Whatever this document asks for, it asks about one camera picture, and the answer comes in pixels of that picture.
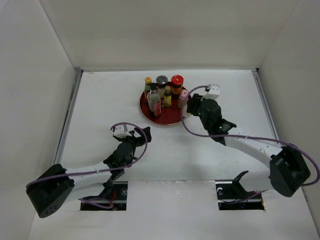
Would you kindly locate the small yellow label bottle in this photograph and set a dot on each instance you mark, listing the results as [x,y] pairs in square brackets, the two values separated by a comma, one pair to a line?
[167,97]

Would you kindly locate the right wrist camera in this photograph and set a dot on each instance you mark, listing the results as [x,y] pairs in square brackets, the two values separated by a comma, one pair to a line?
[212,91]

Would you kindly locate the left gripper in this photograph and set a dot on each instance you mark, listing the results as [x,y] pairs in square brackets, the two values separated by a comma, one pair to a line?
[139,141]

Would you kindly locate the red chili sauce bottle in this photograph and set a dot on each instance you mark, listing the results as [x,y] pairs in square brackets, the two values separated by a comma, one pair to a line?
[148,81]

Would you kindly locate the red round lacquer tray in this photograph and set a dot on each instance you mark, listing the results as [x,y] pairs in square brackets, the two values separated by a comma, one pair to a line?
[168,117]

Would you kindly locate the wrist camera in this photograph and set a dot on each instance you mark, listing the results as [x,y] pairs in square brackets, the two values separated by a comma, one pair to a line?
[120,131]
[212,91]

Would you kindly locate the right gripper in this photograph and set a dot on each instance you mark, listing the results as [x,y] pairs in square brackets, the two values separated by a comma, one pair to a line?
[194,103]

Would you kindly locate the silver cap pepper shaker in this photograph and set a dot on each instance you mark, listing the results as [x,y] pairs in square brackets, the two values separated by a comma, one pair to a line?
[161,81]

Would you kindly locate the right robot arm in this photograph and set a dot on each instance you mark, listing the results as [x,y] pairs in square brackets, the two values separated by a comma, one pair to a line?
[288,170]

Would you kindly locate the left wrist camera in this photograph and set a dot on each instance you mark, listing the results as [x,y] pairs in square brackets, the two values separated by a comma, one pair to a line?
[120,131]

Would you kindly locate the red lid sauce jar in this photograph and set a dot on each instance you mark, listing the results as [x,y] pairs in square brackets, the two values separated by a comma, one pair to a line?
[177,82]

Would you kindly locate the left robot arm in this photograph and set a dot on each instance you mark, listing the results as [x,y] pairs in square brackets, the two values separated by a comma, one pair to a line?
[59,185]

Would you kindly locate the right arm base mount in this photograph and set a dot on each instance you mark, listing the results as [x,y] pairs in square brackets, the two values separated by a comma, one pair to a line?
[231,196]

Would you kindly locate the dark soy sauce bottle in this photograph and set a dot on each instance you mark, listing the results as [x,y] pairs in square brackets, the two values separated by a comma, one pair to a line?
[154,101]

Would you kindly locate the pink cap spice shaker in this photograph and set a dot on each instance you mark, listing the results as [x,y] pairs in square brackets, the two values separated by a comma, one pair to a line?
[183,95]

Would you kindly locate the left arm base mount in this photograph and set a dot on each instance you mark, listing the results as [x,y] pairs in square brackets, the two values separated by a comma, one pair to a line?
[108,196]

